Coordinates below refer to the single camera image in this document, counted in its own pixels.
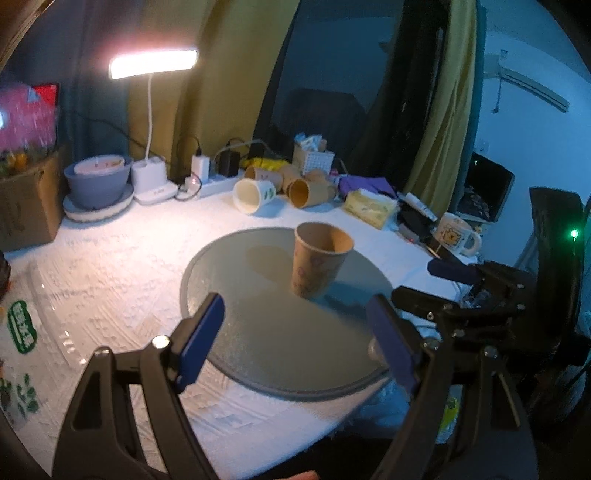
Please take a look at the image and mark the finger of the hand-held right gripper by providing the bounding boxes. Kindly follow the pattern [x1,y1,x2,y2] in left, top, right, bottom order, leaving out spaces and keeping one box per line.
[392,286,527,346]
[427,259,536,301]

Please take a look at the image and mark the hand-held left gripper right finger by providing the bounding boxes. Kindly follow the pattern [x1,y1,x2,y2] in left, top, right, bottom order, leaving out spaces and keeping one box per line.
[367,294,539,480]

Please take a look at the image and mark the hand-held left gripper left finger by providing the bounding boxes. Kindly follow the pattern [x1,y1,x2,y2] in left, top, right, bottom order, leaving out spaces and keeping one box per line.
[52,292,226,480]

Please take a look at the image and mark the brown patterned paper cup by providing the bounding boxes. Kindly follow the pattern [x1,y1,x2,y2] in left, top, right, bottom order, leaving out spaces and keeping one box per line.
[290,222,355,300]

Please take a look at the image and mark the white paper cup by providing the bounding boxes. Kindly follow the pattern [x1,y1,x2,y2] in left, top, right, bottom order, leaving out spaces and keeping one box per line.
[232,178,277,215]

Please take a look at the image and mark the white cartoon mug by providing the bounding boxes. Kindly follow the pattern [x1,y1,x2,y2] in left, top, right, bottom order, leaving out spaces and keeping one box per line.
[434,212,483,256]

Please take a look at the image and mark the round glass turntable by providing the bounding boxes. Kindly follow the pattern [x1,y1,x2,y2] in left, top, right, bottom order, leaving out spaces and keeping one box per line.
[179,227,403,401]

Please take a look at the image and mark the white tube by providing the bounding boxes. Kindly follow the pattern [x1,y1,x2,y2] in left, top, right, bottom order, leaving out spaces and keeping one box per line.
[399,191,439,222]

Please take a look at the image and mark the black laptop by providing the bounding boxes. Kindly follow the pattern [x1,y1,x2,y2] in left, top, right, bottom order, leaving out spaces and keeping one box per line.
[456,152,516,225]

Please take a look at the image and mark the yellow tissue pack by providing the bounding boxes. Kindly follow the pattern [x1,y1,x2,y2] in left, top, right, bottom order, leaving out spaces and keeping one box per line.
[344,189,399,230]

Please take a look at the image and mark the white textured tablecloth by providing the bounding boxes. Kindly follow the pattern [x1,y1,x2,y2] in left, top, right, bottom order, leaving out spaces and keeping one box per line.
[0,185,467,480]

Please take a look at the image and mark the purple cloth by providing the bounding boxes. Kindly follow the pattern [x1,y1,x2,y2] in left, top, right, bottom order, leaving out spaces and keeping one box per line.
[339,176,399,200]

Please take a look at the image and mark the yellow curtain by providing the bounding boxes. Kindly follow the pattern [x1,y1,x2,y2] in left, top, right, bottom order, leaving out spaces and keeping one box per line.
[405,0,479,216]
[124,0,302,182]

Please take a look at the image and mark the white power strip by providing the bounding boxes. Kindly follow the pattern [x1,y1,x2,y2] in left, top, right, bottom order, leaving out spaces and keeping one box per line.
[185,170,245,200]

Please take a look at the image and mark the white plate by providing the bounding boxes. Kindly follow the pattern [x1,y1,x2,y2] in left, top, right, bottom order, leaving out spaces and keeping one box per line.
[62,182,136,224]

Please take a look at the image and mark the white desk lamp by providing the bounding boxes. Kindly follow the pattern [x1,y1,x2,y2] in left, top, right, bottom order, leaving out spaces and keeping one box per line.
[108,49,199,206]

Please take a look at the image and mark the white woven basket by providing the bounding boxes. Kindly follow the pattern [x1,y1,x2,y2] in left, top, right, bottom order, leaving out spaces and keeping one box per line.
[293,143,335,176]

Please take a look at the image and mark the green printed plastic bag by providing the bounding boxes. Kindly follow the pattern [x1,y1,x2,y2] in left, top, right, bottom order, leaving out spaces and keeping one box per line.
[0,295,52,428]

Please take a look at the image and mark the black power adapter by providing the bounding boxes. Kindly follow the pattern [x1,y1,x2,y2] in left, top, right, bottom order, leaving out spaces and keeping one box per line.
[218,150,241,177]

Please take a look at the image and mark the black hanging cloth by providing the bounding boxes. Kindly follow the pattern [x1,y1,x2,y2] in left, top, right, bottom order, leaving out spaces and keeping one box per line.
[358,0,451,188]

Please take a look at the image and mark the grey bowl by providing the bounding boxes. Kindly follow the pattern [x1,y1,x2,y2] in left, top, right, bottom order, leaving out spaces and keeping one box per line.
[64,156,134,210]

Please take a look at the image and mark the yellow packet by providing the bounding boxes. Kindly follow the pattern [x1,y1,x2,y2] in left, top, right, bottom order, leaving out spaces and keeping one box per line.
[245,157,293,172]

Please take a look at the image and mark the white air conditioner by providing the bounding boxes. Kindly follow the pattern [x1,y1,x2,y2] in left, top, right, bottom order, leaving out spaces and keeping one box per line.
[482,48,571,112]

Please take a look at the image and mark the cardboard box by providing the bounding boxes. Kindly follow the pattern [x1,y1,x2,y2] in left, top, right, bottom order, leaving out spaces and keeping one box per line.
[0,147,66,253]

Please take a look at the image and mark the pink plastic bag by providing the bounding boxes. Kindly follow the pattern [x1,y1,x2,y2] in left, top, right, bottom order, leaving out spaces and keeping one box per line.
[0,83,61,158]

